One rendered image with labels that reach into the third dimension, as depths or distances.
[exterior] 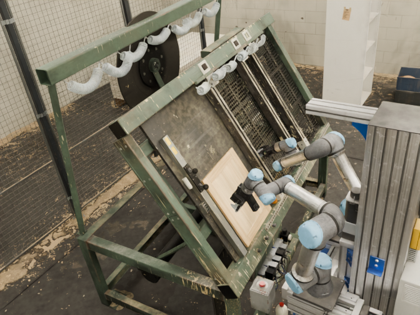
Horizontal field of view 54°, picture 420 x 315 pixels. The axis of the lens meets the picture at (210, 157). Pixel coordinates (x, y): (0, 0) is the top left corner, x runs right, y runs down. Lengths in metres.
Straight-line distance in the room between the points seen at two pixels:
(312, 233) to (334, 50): 4.71
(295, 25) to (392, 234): 6.21
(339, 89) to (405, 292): 4.53
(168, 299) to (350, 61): 4.17
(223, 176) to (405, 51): 5.29
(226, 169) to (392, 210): 1.21
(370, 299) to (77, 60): 2.19
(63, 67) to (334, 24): 4.40
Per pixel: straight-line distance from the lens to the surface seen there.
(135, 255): 3.10
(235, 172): 2.93
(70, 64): 2.62
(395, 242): 2.23
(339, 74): 6.44
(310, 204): 2.06
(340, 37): 6.26
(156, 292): 3.89
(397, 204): 2.10
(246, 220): 2.90
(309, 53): 8.07
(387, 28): 7.55
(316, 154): 2.60
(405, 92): 6.68
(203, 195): 2.61
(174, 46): 3.57
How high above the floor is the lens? 2.93
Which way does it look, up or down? 33 degrees down
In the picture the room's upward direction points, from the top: 7 degrees counter-clockwise
